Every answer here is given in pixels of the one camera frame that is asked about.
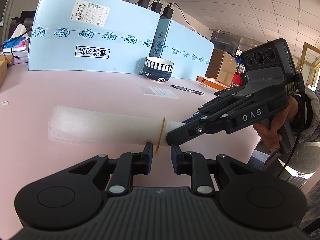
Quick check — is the open cardboard box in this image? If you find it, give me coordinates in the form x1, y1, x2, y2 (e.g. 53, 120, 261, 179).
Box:
0, 55, 14, 88

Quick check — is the labelled light blue carton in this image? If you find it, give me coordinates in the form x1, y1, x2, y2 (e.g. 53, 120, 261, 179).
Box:
27, 0, 160, 74

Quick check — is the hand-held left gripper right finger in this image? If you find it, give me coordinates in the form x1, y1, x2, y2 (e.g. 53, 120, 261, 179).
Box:
170, 144, 253, 195

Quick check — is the grey pen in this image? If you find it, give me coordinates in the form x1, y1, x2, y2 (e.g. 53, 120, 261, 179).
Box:
171, 85, 205, 95

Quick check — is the white gridded paper slip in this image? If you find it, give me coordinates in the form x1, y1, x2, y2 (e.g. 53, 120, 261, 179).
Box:
137, 84, 180, 100

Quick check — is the orange box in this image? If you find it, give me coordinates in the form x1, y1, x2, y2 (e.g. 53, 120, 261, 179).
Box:
196, 76, 227, 90

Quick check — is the tan rubber band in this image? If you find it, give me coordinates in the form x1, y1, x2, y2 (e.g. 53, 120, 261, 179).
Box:
155, 117, 167, 153

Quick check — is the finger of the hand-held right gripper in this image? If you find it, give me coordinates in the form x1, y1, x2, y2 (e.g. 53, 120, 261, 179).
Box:
166, 115, 237, 146
184, 93, 252, 125

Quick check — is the white foam bag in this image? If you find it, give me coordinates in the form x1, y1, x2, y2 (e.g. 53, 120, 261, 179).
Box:
47, 105, 187, 147

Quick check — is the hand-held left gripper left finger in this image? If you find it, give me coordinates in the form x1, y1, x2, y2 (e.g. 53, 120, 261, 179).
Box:
67, 142, 153, 197

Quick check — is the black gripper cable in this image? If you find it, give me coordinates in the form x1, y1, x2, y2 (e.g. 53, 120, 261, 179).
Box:
275, 73, 307, 179

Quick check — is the person's right hand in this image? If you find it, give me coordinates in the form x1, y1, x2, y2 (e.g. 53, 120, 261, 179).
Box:
253, 96, 300, 151

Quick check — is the brown cardboard carton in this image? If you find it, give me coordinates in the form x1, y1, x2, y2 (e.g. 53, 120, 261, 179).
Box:
205, 49, 238, 84

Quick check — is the blue striped ceramic bowl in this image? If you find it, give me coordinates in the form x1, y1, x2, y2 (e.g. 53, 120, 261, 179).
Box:
143, 57, 174, 83

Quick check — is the grey cylindrical bin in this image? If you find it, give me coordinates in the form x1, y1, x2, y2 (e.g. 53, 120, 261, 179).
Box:
250, 140, 317, 189

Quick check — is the blue tissue pack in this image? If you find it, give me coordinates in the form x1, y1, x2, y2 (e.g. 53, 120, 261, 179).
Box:
4, 26, 32, 53

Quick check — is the plain light blue carton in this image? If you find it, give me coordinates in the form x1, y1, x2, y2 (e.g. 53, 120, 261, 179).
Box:
151, 15, 215, 80

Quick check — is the wooden frame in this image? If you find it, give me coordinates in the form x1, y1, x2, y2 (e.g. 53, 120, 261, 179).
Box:
300, 41, 320, 90

